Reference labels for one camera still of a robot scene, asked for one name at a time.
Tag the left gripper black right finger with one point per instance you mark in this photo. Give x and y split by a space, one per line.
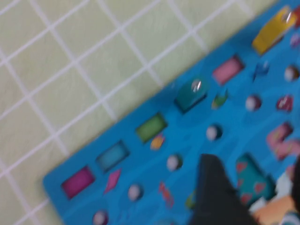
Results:
296 180

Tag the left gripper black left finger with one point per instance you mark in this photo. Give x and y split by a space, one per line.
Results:
215 199

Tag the yellow rectangular block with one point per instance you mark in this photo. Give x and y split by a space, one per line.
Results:
269 32

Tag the blue wooden puzzle board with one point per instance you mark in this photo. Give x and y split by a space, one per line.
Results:
164 140

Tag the teal block with knob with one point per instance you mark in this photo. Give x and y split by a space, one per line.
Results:
189 97

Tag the red wooden fish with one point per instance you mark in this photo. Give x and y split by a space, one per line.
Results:
297 16

